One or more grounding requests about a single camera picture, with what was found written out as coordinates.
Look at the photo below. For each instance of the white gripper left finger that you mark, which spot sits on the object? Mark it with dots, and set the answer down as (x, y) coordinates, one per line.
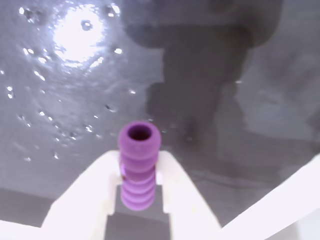
(82, 200)

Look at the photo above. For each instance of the purple ribbed pen grip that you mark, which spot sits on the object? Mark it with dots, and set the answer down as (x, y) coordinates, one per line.
(138, 175)

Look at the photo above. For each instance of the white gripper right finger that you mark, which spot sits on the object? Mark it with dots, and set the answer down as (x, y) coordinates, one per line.
(185, 205)

